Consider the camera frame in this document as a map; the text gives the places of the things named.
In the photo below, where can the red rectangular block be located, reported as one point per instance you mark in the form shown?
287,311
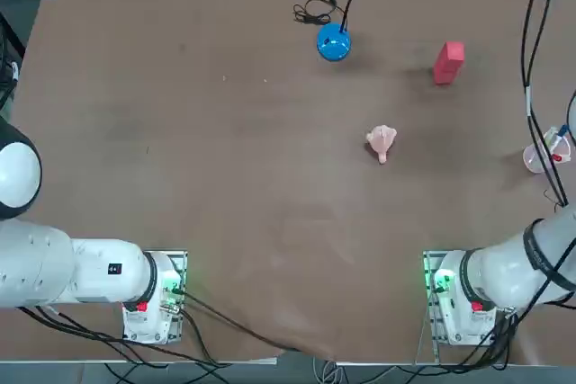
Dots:
447,65

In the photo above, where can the white marker blue cap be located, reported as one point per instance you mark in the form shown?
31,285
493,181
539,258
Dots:
560,134

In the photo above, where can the blue desk lamp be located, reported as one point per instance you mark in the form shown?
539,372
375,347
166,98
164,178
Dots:
334,42

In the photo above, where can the clear plastic cup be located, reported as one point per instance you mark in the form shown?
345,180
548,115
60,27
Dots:
535,157

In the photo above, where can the white marker red cap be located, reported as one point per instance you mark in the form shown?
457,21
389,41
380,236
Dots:
557,157

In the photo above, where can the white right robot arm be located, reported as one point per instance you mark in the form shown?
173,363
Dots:
495,271

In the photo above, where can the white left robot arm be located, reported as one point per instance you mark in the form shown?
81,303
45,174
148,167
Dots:
67,267

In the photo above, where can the pink plush toy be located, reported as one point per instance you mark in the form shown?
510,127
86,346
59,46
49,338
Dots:
381,139

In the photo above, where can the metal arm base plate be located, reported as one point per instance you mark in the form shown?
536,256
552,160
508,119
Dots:
180,262
429,312

